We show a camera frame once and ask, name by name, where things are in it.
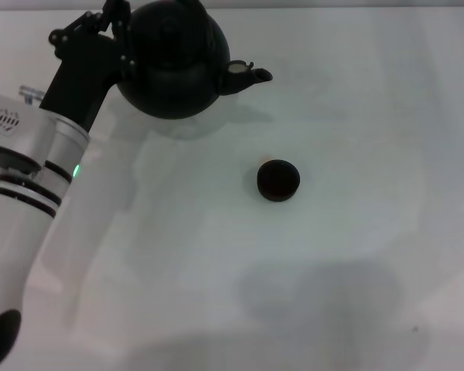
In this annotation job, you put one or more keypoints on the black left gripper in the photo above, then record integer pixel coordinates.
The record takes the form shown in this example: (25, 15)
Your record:
(85, 73)

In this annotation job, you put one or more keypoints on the small dark teacup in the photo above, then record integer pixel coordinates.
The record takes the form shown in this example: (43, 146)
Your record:
(278, 181)

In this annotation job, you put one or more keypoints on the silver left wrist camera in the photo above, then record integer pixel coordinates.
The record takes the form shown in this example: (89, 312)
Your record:
(7, 127)

